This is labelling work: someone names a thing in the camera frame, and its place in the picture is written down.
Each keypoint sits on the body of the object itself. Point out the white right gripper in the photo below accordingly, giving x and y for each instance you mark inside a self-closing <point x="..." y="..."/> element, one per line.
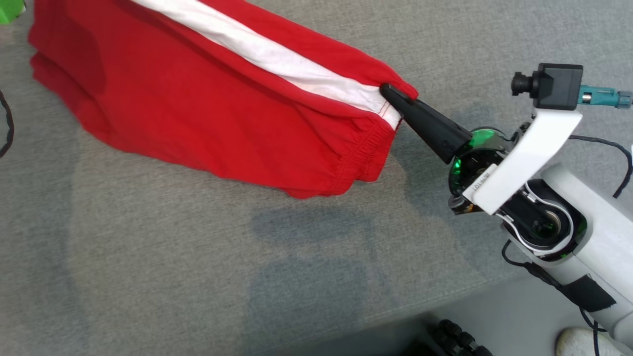
<point x="524" y="158"/>

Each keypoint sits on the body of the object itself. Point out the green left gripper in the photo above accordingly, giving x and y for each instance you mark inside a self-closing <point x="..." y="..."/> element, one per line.
<point x="9" y="10"/>

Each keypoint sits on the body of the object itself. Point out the red shorts with white stripes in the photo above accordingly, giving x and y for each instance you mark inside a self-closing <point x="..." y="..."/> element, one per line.
<point x="173" y="99"/>

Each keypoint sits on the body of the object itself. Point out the grey fabric sofa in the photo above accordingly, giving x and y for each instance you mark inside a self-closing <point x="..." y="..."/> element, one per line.
<point x="198" y="247"/>

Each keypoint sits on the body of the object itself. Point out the white shoe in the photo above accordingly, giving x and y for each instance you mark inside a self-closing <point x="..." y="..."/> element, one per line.
<point x="578" y="343"/>

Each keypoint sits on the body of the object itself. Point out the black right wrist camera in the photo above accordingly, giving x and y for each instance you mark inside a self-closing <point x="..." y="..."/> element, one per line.
<point x="559" y="86"/>

